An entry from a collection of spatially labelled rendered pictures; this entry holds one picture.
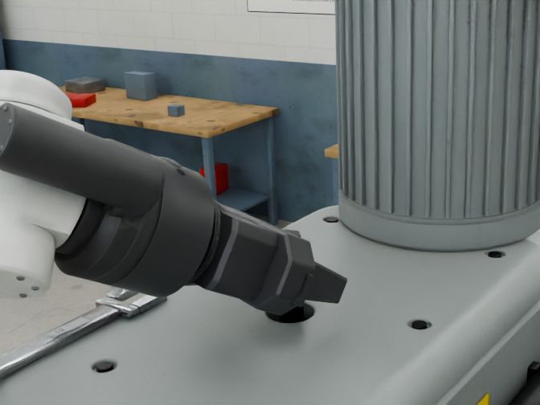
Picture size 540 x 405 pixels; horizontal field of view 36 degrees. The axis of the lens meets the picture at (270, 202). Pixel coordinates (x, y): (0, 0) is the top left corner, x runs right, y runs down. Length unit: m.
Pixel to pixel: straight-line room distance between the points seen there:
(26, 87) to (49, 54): 7.29
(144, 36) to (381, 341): 6.30
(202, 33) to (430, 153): 5.70
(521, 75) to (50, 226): 0.43
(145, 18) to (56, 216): 6.34
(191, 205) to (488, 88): 0.30
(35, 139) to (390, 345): 0.29
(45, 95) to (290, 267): 0.19
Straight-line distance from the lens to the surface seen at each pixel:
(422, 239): 0.75
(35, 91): 0.50
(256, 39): 6.06
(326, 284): 0.61
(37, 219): 0.47
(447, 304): 0.66
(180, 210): 0.51
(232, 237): 0.54
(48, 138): 0.44
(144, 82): 6.43
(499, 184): 0.75
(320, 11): 5.70
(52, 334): 0.63
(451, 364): 0.61
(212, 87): 6.40
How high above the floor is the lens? 2.18
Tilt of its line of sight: 19 degrees down
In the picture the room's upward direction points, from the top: 3 degrees counter-clockwise
